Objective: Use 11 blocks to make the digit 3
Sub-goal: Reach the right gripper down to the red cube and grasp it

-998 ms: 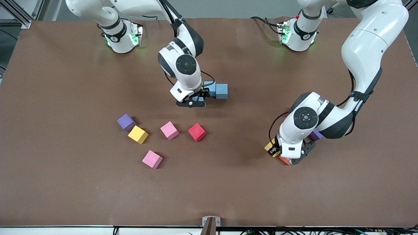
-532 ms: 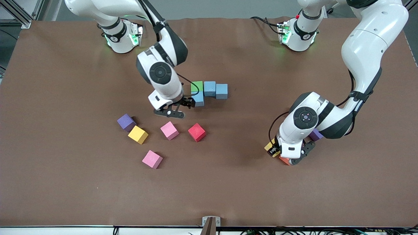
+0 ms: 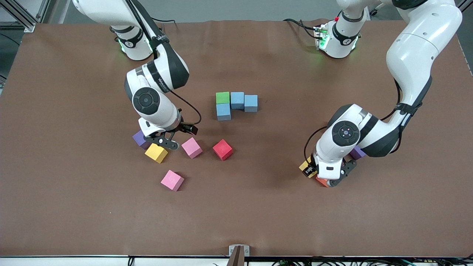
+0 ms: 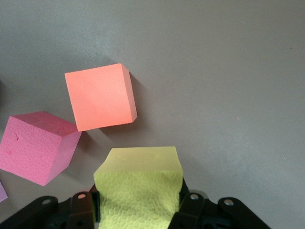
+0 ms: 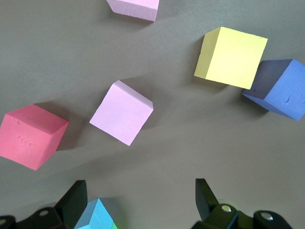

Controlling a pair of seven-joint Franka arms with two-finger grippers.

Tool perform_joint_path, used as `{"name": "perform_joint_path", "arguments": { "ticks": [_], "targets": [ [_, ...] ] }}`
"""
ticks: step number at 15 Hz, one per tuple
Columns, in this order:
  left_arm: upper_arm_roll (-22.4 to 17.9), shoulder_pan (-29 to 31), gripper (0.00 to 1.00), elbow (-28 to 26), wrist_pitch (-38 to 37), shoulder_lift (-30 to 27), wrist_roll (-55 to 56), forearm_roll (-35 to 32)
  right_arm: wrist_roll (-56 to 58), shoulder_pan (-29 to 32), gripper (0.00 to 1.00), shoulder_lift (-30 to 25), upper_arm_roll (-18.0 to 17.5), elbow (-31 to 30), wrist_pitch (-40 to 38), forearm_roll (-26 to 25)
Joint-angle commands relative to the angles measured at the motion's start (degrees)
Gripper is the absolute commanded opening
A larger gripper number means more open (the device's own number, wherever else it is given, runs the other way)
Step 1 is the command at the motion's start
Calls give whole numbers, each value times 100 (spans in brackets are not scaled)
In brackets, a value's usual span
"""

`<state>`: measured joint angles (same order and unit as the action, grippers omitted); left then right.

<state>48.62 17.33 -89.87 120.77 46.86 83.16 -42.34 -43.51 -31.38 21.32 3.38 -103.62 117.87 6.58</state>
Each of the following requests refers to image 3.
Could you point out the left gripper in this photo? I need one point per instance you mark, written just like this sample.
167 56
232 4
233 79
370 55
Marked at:
309 165

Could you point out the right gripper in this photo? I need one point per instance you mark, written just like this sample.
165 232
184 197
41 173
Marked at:
183 127

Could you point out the yellow foam cube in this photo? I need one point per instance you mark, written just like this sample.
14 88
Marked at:
155 153
305 163

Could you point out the blue foam cube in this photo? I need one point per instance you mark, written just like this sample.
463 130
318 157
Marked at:
223 111
237 100
251 103

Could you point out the green foam cube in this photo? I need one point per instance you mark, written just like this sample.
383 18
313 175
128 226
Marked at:
223 97

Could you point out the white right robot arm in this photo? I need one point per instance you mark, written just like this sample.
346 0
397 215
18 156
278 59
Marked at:
164 111

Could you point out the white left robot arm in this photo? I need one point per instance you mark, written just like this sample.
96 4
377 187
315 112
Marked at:
414 55

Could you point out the orange foam cube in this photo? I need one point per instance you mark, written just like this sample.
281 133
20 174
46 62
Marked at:
321 182

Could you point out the pink foam cube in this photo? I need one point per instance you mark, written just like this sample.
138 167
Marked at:
191 147
172 179

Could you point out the red foam cube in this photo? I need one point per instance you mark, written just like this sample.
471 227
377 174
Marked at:
222 149

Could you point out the purple foam cube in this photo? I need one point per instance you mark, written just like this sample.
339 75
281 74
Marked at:
138 140
358 153

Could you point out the brown table cover sheet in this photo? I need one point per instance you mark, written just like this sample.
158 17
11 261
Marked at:
236 214

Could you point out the grey metal bracket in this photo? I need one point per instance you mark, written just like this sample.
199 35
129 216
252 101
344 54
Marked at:
247 251

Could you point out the white table edge rail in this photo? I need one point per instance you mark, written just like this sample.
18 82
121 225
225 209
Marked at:
74 261

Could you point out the aluminium frame profile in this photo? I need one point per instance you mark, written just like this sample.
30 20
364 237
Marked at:
29 26
466 4

